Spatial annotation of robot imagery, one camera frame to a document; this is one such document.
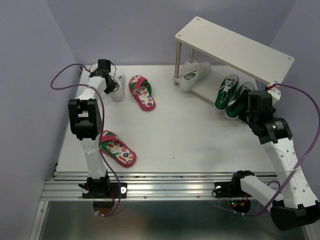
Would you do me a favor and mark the green sneaker one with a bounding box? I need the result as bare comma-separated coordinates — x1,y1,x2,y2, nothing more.
214,74,239,111
225,82,255,119

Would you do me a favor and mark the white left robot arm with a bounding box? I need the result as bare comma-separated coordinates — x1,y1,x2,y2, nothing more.
68,59,116,198

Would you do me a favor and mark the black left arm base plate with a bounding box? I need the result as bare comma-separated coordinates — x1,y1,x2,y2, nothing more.
81,182,128,199

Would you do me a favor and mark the white sneaker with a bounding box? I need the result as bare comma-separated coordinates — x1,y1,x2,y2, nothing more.
179,62,212,92

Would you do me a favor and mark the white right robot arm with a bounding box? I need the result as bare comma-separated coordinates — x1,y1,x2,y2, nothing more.
230,90,320,231

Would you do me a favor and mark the pink sandal far one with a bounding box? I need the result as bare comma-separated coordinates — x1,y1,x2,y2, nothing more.
128,75,156,112

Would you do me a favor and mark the white sneaker one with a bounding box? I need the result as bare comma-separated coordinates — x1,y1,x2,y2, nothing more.
109,69,126,102

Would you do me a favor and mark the pink sandal near one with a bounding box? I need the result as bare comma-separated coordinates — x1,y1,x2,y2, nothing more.
101,130,137,168

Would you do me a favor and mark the pink sandal one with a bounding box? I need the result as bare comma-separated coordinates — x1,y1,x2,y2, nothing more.
101,130,137,168
128,75,156,112

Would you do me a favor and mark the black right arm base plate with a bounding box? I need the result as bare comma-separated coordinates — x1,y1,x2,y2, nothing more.
212,178,259,198

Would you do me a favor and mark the aluminium mounting rail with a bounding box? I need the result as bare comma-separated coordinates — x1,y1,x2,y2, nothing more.
39,171,306,201

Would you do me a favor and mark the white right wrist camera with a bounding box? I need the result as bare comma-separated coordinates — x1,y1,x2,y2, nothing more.
265,83,282,106

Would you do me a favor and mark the beige two-tier shoe shelf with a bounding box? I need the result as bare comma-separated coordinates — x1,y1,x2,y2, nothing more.
173,16,295,104

